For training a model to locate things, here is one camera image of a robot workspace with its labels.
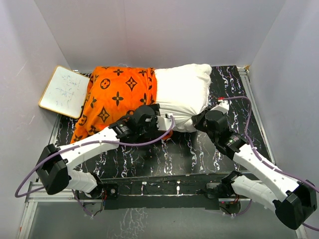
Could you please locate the white pillow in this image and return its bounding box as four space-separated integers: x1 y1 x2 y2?
155 64 212 132

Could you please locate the orange patterned plush pillowcase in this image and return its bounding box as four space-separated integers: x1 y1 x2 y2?
71 66 158 143

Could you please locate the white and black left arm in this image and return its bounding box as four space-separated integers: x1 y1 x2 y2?
36 104 172 199

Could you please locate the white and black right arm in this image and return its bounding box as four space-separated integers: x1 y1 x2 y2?
192 110 318 230

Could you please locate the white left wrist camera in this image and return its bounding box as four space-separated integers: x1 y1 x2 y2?
157 113 175 131

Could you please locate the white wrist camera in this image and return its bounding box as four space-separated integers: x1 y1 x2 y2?
157 113 175 131
211 98 230 114

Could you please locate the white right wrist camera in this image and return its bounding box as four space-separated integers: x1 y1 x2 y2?
211 98 230 114

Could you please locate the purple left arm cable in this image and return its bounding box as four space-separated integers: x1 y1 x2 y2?
14 114 176 217

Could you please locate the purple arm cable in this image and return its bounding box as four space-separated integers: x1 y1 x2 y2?
14 114 176 217
219 96 319 232

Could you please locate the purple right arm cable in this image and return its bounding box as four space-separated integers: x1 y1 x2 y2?
219 96 319 232

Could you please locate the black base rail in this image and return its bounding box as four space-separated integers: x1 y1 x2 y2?
74 174 250 211

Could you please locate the white board with wooden frame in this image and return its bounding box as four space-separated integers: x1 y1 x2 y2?
38 65 89 119

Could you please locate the aluminium frame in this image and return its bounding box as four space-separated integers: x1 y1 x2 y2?
17 65 309 239

